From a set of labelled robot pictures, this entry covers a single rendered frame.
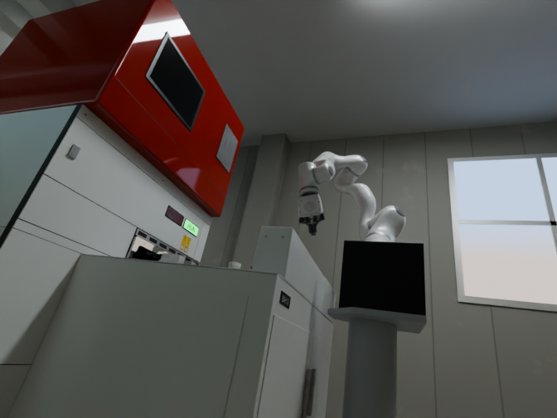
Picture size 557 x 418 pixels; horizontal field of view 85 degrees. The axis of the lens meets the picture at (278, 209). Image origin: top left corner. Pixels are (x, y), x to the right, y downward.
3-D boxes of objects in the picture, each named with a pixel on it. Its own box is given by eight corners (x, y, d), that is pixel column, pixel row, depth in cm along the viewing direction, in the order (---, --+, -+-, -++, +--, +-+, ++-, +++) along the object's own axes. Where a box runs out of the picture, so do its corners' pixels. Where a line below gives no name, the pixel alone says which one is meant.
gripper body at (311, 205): (295, 192, 128) (297, 216, 123) (319, 188, 126) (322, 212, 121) (299, 201, 135) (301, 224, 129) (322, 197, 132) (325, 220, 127)
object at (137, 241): (123, 260, 106) (133, 235, 110) (191, 288, 143) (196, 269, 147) (127, 261, 105) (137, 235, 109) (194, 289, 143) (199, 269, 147)
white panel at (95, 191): (6, 226, 75) (77, 104, 91) (186, 294, 144) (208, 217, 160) (13, 227, 74) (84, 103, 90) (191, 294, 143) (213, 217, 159)
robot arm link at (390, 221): (378, 263, 132) (382, 237, 153) (411, 237, 123) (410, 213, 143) (357, 245, 133) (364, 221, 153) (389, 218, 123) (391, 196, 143)
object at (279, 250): (249, 275, 78) (260, 225, 84) (299, 309, 125) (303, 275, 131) (284, 279, 75) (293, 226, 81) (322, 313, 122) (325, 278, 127)
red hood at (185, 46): (-53, 121, 113) (28, 18, 138) (111, 214, 183) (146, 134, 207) (96, 102, 88) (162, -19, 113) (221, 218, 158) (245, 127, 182)
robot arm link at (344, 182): (386, 228, 135) (361, 249, 143) (402, 233, 141) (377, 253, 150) (345, 158, 167) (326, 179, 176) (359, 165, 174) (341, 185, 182)
